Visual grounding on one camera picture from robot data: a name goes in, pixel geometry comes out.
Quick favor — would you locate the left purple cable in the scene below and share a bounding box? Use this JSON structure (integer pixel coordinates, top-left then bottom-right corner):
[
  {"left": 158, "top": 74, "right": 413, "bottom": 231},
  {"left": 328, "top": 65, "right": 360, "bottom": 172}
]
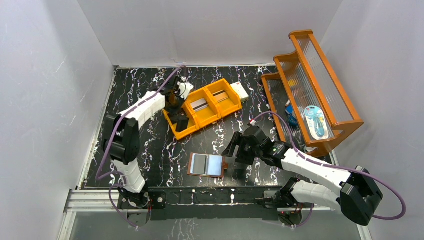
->
[{"left": 95, "top": 64, "right": 186, "bottom": 229}]

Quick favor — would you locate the purple cable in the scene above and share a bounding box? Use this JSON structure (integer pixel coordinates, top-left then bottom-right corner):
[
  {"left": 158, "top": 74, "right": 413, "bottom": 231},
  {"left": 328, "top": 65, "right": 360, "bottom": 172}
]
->
[
  {"left": 253, "top": 111, "right": 407, "bottom": 229},
  {"left": 95, "top": 64, "right": 186, "bottom": 229}
]

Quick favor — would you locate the orange bin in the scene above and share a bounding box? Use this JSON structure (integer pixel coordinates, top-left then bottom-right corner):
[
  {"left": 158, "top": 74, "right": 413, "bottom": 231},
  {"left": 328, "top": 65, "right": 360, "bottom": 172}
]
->
[
  {"left": 162, "top": 102, "right": 200, "bottom": 141},
  {"left": 204, "top": 78, "right": 242, "bottom": 118},
  {"left": 184, "top": 87, "right": 221, "bottom": 129}
]

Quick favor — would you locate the brown leather card holder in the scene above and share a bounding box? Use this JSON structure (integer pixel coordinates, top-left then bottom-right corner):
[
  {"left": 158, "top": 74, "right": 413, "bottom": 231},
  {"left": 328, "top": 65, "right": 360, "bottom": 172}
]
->
[{"left": 187, "top": 153, "right": 228, "bottom": 178}]

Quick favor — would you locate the orange wooden shelf rack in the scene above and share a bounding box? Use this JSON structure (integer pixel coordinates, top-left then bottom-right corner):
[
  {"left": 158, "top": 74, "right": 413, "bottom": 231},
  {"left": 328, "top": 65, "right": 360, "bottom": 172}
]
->
[{"left": 261, "top": 29, "right": 364, "bottom": 157}]

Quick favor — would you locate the aluminium frame rail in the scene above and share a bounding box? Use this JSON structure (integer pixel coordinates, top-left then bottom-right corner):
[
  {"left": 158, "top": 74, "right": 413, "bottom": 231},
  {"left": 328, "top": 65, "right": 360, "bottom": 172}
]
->
[{"left": 62, "top": 187, "right": 365, "bottom": 214}]

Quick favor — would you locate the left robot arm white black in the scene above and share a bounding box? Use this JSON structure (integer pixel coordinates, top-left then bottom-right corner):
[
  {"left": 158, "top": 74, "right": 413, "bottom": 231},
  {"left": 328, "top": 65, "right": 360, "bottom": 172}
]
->
[{"left": 103, "top": 77, "right": 194, "bottom": 208}]

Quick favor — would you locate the left orange bin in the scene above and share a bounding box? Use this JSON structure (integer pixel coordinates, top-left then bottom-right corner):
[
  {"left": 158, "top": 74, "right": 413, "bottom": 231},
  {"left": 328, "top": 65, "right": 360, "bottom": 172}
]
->
[{"left": 162, "top": 102, "right": 200, "bottom": 141}]

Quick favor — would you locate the black credit card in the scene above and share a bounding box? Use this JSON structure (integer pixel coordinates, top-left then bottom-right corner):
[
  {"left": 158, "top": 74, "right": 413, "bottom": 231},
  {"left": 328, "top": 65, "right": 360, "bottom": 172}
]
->
[{"left": 168, "top": 112, "right": 187, "bottom": 124}]

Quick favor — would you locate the right orange bin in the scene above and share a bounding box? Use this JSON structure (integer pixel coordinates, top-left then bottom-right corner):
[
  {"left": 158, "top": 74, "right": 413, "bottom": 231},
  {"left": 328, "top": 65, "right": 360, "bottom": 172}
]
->
[{"left": 204, "top": 78, "right": 242, "bottom": 118}]

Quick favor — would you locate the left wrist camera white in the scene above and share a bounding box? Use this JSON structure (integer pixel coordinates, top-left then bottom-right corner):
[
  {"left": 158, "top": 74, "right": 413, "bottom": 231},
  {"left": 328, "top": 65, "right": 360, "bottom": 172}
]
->
[{"left": 177, "top": 81, "right": 194, "bottom": 101}]

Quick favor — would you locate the card in right bin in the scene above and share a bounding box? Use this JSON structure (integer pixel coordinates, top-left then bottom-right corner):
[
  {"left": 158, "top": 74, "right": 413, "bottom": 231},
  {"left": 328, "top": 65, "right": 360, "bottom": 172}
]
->
[{"left": 212, "top": 90, "right": 229, "bottom": 103}]

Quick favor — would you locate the grey credit card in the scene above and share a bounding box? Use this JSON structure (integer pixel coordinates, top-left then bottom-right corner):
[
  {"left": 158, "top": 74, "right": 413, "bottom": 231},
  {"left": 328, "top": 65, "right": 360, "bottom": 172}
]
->
[{"left": 175, "top": 118, "right": 189, "bottom": 133}]

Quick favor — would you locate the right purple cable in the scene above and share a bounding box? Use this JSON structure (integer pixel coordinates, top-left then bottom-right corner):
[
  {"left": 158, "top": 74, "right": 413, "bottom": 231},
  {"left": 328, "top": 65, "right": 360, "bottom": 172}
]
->
[{"left": 253, "top": 111, "right": 407, "bottom": 229}]

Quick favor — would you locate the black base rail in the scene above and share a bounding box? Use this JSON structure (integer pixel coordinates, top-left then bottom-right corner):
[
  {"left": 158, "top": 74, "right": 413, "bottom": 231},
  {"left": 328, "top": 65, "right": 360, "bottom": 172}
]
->
[{"left": 117, "top": 186, "right": 316, "bottom": 222}]

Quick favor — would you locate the silver card in middle bin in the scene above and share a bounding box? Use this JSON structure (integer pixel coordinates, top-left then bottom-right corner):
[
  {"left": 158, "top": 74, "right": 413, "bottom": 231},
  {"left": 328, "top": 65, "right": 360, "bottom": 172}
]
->
[{"left": 190, "top": 98, "right": 209, "bottom": 112}]

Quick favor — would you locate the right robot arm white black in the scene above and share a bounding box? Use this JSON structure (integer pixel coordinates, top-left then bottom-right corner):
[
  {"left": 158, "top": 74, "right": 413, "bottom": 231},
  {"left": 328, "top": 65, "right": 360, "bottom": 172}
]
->
[{"left": 221, "top": 126, "right": 384, "bottom": 226}]

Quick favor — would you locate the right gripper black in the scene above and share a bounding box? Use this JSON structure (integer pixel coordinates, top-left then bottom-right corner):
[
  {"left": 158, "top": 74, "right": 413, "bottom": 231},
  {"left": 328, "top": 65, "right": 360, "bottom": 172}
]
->
[{"left": 221, "top": 131, "right": 263, "bottom": 166}]

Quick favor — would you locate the middle orange bin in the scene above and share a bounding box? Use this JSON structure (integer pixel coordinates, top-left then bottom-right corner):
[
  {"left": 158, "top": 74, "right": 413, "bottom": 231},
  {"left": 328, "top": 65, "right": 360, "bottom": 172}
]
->
[{"left": 184, "top": 87, "right": 221, "bottom": 129}]

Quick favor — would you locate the white small box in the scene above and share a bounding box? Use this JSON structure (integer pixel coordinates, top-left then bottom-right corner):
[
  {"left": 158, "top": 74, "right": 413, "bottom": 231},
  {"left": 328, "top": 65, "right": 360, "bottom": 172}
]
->
[{"left": 230, "top": 81, "right": 249, "bottom": 103}]

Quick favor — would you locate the blue packaged item on shelf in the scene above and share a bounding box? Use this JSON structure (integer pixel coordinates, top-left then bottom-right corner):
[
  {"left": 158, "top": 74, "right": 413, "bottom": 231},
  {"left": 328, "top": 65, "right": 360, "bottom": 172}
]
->
[{"left": 304, "top": 105, "right": 329, "bottom": 140}]

